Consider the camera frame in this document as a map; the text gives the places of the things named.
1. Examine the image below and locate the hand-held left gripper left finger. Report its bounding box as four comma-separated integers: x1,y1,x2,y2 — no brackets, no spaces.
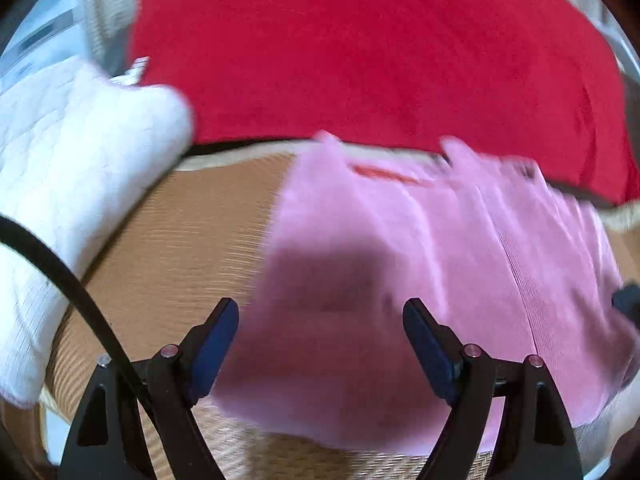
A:
60,297,240,480

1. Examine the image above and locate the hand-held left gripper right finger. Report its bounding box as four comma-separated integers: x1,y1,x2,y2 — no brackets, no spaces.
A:
402,297,586,480

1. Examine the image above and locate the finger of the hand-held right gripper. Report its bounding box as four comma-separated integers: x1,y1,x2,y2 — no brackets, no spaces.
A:
612,284,640,317

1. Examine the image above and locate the pink zip jacket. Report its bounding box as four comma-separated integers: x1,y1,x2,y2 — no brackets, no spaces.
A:
212,130,631,453

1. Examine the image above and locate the woven rattan mat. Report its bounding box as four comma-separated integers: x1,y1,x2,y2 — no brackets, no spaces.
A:
37,152,640,480

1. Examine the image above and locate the white quilted pad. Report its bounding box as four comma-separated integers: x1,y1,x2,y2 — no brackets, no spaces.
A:
0,57,196,408

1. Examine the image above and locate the small patterned white cloth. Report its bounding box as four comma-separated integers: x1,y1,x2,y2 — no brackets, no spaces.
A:
112,55,148,88

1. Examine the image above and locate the red blanket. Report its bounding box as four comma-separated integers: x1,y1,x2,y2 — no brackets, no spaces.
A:
125,0,640,206

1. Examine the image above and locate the beige dotted curtain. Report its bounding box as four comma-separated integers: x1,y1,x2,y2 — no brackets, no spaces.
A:
80,0,166,76

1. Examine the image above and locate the silver refrigerator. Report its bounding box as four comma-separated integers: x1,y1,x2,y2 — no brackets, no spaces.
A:
0,0,88,91

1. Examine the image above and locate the black cable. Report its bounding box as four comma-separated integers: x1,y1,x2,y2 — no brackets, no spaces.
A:
0,215,156,411

